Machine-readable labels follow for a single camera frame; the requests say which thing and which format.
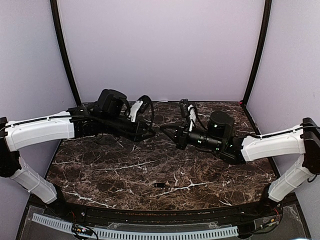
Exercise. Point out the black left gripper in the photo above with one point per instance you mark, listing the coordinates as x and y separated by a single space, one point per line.
140 124

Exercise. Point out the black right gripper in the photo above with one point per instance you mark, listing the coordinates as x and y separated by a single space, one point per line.
180 137

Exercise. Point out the key with black head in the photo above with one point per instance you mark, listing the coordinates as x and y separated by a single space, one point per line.
159 185

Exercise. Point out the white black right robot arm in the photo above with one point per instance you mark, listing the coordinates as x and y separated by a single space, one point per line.
302 139

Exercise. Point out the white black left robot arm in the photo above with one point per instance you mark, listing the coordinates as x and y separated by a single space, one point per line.
110 114

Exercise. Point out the left circuit board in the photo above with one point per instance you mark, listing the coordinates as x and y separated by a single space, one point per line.
80 230

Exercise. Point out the circuit board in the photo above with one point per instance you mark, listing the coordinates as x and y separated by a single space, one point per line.
80 230
269 223

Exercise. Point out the right circuit board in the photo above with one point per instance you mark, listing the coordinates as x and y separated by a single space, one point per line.
269 223

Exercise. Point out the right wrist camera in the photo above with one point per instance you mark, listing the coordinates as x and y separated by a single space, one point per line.
188 112

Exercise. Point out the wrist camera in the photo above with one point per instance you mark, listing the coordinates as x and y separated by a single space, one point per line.
139 107
188 112

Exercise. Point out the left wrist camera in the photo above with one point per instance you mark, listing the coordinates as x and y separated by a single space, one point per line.
139 107

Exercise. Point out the black front rail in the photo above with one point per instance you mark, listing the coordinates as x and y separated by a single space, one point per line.
99 215

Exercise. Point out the white slotted cable duct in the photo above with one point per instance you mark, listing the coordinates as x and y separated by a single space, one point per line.
112 234

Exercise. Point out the black right corner post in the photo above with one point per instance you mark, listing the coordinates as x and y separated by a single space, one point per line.
258 52

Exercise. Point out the black corner post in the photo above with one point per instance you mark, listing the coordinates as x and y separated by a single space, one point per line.
63 51
258 52

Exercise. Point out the black left corner post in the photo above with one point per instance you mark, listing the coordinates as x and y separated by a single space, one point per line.
63 51

